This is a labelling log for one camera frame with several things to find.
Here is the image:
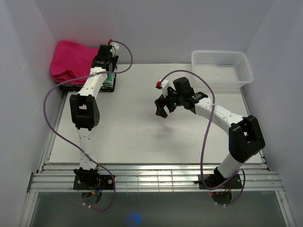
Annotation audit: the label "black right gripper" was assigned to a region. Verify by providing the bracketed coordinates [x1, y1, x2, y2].
[155, 86, 184, 118]

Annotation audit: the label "pink trousers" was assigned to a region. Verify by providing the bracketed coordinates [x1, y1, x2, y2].
[50, 40, 98, 85]

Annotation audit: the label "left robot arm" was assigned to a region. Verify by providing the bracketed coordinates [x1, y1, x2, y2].
[70, 41, 119, 191]

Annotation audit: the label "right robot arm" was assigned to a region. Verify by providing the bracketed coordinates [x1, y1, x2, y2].
[155, 77, 266, 189]

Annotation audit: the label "green white folded trousers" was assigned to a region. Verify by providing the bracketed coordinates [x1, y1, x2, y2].
[103, 73, 115, 87]

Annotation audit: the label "dark camouflage folded trousers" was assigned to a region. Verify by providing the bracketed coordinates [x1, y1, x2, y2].
[59, 74, 116, 92]

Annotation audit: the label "white plastic basket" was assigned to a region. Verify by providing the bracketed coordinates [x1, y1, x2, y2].
[191, 51, 253, 89]

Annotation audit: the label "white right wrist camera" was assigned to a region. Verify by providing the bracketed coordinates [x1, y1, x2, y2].
[156, 79, 170, 97]

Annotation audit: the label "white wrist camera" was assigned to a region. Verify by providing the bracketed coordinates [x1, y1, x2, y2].
[156, 79, 170, 97]
[108, 39, 119, 57]

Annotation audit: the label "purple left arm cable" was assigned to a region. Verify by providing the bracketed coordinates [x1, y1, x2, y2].
[44, 40, 133, 211]

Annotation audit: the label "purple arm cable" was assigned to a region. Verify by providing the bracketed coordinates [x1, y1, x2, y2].
[44, 40, 133, 211]
[160, 70, 246, 207]

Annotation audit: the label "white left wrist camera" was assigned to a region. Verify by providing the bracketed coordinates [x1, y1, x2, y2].
[108, 39, 119, 57]

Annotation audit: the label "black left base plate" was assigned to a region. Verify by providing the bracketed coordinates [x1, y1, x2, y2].
[73, 175, 114, 190]

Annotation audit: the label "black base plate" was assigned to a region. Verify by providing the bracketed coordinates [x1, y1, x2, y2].
[73, 175, 114, 190]
[194, 174, 242, 189]

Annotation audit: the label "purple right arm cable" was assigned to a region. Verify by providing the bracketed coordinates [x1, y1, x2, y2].
[160, 70, 246, 207]

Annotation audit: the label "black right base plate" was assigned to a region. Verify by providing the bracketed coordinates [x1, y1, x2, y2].
[194, 174, 242, 189]

